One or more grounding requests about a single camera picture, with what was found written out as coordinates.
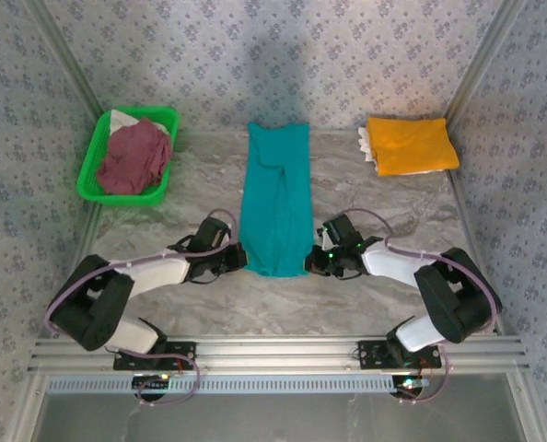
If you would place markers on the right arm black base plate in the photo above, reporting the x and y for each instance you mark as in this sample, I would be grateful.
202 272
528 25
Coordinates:
370 357

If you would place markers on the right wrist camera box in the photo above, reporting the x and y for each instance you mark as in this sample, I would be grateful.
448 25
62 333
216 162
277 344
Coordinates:
324 231

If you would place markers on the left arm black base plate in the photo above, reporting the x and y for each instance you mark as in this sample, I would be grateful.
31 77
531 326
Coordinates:
181 350

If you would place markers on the folded orange t-shirt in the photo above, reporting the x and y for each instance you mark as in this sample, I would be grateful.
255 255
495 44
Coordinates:
411 145

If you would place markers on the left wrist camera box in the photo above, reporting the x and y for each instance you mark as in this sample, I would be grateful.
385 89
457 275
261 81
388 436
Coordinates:
219 239

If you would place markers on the aluminium frame post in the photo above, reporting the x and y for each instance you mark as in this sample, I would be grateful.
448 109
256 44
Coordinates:
69 60
481 60

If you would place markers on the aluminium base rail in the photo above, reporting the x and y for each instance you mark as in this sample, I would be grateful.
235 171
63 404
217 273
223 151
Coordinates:
278 354

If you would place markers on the crumpled white t-shirt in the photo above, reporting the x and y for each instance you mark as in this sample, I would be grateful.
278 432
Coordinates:
119 119

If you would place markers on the small controller board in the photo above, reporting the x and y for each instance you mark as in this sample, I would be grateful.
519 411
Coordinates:
151 379
409 382

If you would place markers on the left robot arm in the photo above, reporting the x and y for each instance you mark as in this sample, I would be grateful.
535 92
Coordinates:
94 304

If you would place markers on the green plastic basket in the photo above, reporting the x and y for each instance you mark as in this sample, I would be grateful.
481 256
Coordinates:
87 184

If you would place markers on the teal t-shirt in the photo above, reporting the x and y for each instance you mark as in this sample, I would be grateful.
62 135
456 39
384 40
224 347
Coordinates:
275 207

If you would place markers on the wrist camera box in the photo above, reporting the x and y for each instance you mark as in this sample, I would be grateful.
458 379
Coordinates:
324 231
219 239

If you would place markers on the maroon t-shirt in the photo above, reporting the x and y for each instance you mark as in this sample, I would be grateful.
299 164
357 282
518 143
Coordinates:
131 156

